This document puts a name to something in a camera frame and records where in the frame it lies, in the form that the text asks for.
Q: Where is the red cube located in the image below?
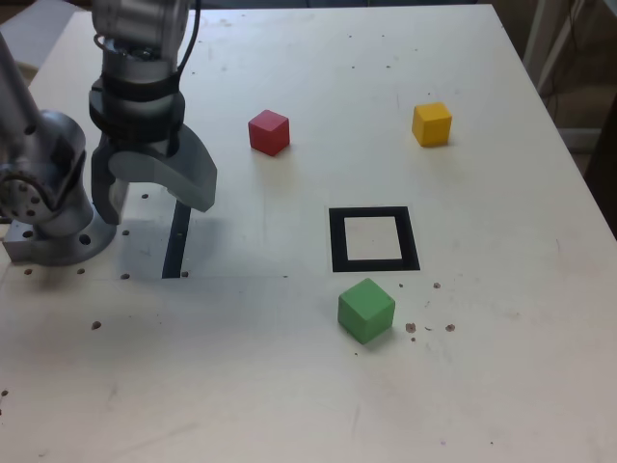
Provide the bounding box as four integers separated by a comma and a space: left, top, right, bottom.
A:
248, 109, 291, 157

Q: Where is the white metal frame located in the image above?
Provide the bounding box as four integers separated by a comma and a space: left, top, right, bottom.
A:
523, 0, 617, 97

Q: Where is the black tape strip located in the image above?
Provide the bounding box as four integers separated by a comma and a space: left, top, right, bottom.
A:
161, 200, 193, 280

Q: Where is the black tape square outline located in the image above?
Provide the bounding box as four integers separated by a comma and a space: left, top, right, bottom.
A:
328, 205, 421, 274

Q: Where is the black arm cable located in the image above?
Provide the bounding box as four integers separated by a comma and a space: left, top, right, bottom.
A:
175, 0, 202, 73

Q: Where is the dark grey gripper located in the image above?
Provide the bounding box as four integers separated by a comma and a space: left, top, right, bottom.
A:
91, 124, 219, 226

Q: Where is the green cube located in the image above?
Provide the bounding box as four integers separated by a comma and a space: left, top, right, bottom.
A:
336, 278, 396, 345

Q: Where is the beige board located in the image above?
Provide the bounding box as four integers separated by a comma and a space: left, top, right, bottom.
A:
558, 127, 604, 154

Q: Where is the yellow cube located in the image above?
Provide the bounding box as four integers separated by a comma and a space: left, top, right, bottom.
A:
411, 101, 453, 149

